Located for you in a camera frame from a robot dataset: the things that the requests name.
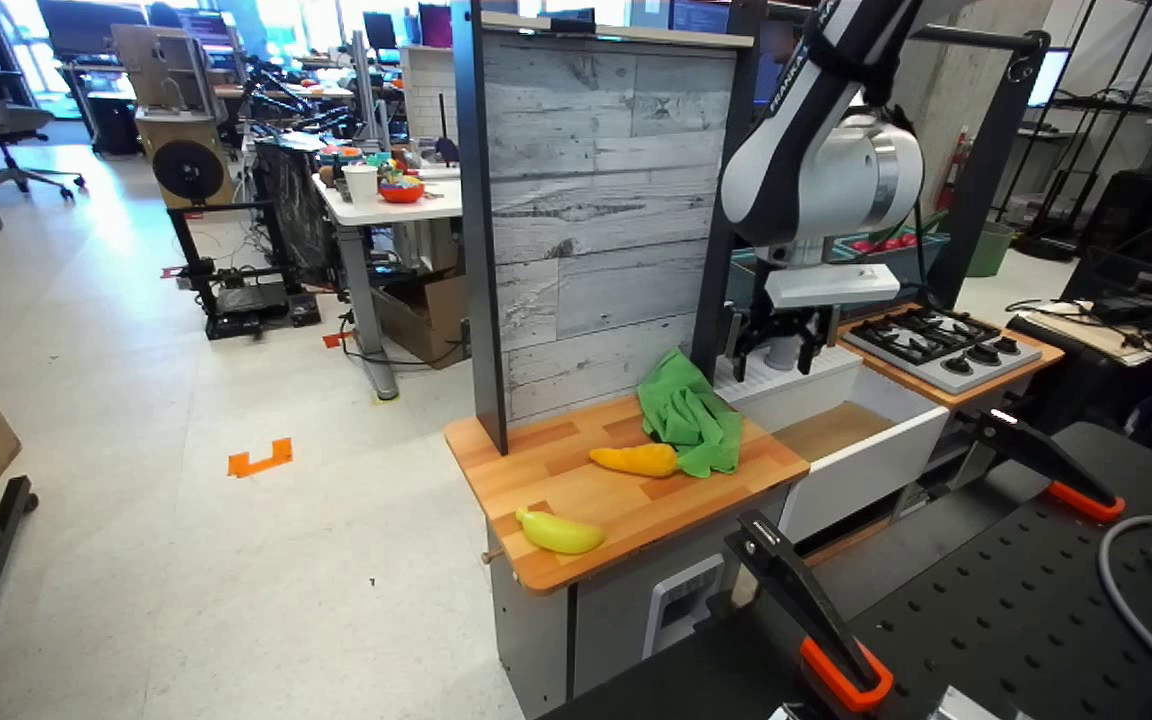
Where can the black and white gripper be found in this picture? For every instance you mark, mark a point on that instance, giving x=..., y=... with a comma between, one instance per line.
x=816, y=284

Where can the green cloth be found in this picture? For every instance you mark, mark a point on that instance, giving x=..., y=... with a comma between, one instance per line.
x=683, y=411

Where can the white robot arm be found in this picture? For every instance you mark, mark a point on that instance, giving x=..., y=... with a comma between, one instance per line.
x=823, y=161

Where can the white toy sink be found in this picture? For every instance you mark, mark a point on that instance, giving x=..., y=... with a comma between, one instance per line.
x=861, y=432

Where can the yellow-orange toy pepper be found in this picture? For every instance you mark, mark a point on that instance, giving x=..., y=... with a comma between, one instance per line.
x=639, y=457

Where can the toy stove top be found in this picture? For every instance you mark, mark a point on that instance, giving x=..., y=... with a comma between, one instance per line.
x=942, y=349

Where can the grey wood backsplash panel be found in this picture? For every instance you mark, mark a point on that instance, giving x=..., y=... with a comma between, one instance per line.
x=588, y=187

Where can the yellow toy banana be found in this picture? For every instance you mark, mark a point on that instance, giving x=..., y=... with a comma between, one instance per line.
x=556, y=533

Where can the cardboard box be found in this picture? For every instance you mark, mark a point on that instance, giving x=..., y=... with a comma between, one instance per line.
x=428, y=318

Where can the white desk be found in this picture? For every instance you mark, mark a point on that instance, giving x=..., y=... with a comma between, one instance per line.
x=369, y=238

